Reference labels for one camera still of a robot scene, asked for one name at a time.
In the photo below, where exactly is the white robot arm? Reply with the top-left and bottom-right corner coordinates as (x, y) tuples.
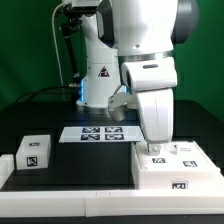
(62, 0), (199, 155)

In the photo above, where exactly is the white cable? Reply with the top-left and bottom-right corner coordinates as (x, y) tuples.
(51, 1), (73, 101)

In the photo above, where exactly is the white marker base plate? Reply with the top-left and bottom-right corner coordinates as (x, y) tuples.
(59, 126), (143, 143)

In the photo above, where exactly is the small white door part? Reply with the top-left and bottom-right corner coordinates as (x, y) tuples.
(173, 142), (214, 171)

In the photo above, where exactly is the white door panel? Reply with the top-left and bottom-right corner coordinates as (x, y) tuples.
(135, 142), (176, 169)

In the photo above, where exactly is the small white box part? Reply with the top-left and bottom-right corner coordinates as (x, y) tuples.
(16, 135), (51, 170)

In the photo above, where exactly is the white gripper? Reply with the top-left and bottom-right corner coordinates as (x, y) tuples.
(136, 88), (177, 156)

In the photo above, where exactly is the white U-shaped frame fence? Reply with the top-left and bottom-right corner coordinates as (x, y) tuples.
(0, 154), (224, 217)

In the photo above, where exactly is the white cabinet body box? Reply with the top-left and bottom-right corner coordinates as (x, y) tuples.
(131, 142), (224, 190)

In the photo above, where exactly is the black cable on table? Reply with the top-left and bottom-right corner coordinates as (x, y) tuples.
(15, 84), (83, 104)

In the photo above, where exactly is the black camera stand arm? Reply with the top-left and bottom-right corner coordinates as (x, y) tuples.
(60, 4), (82, 83)

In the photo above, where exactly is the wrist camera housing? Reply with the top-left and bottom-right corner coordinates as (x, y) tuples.
(108, 85), (137, 122)

